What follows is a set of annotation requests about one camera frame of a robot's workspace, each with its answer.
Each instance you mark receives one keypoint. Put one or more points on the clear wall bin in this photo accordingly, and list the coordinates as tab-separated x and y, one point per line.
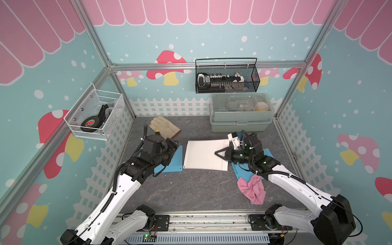
104	104

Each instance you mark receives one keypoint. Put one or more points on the black tape roll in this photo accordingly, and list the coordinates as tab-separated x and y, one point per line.
91	124

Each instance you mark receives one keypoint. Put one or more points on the black wire mesh basket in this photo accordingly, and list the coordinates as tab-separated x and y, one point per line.
246	67

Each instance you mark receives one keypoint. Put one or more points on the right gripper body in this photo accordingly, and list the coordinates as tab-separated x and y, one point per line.
238	157

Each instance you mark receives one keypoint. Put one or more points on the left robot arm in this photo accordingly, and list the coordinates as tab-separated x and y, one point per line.
99	227

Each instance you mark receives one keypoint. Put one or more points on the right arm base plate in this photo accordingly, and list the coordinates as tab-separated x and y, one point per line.
257	222

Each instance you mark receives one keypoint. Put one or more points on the pink cleaning cloth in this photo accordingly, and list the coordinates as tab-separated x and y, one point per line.
253	190

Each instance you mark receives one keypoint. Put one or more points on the small green circuit board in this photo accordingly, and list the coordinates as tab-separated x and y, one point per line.
147	238

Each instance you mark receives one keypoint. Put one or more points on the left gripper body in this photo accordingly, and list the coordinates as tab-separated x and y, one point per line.
168	150

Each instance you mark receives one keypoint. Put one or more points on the beige work glove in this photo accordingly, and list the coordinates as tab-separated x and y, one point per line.
166	128

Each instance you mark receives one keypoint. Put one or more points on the blue front drawing tablet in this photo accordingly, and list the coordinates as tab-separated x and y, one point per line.
245	171

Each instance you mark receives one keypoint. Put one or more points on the white items in basket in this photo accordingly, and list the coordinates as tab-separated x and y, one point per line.
226	82

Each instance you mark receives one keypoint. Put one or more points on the blue drawing tablet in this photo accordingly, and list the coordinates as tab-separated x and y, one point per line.
245	171
175	165

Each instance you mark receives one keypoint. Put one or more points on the green plastic storage box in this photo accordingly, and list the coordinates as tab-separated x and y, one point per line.
237	112

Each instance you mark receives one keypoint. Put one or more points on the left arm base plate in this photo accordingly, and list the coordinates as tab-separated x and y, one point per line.
157	223

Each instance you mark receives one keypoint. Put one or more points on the white drawing tablet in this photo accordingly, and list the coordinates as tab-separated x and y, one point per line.
200	154

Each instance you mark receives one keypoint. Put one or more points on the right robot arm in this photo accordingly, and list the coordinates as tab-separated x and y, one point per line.
328	217

